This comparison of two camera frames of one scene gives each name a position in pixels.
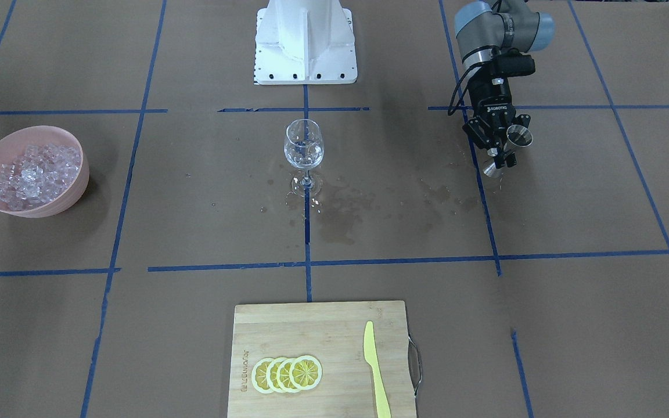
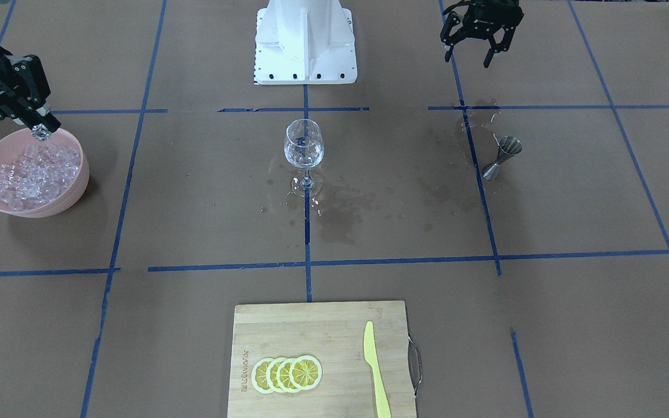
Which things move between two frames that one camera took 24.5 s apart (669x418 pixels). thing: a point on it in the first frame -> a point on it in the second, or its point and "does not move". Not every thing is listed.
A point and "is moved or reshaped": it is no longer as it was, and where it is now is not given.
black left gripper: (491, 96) -> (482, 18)
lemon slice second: (271, 374) does not move
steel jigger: (517, 136) is moved or reshaped
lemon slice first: (258, 376) does not move
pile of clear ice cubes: (38, 175) does not move
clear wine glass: (304, 148) does not move
